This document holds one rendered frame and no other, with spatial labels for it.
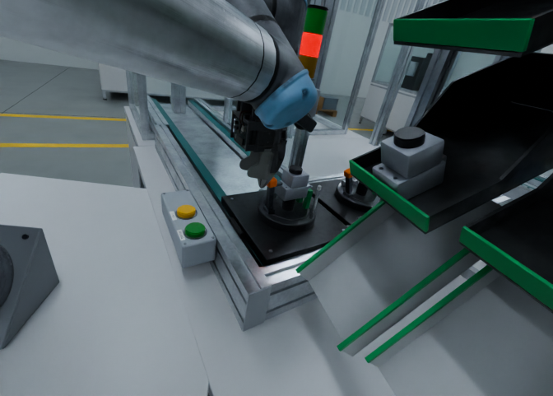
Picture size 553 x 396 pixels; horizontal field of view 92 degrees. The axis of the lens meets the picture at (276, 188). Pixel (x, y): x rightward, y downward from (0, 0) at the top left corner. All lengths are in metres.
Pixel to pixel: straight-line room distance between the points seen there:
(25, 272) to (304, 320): 0.49
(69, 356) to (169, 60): 0.48
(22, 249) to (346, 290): 0.52
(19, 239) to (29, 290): 0.09
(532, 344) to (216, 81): 0.41
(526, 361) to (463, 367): 0.06
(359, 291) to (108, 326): 0.43
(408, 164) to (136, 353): 0.49
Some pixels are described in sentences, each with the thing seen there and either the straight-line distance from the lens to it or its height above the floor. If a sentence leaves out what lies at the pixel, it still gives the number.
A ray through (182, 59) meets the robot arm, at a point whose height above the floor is 1.31.
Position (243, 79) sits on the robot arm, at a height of 1.30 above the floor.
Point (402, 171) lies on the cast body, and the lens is 0.31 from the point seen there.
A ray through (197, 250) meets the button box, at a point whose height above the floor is 0.94.
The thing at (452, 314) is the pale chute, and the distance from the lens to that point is 0.43.
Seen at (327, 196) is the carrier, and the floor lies 0.97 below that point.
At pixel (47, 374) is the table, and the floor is 0.86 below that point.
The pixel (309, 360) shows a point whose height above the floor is 0.86.
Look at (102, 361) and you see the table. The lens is 0.56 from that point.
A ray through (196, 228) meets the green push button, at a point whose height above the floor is 0.97.
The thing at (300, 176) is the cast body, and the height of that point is 1.08.
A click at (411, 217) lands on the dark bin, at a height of 1.20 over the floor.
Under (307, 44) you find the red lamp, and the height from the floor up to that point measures 1.33.
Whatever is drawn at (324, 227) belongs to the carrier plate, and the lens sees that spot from 0.64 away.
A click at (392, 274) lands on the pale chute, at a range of 0.43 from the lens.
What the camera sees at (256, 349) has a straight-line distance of 0.54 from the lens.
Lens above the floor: 1.33
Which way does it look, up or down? 28 degrees down
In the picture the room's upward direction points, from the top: 10 degrees clockwise
